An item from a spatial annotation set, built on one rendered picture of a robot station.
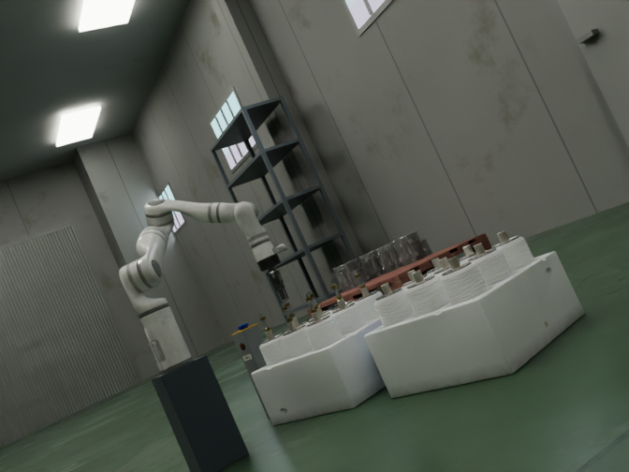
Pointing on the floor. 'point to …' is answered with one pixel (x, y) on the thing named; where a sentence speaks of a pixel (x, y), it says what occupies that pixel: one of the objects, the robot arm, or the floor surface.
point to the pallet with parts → (393, 265)
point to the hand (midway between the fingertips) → (284, 297)
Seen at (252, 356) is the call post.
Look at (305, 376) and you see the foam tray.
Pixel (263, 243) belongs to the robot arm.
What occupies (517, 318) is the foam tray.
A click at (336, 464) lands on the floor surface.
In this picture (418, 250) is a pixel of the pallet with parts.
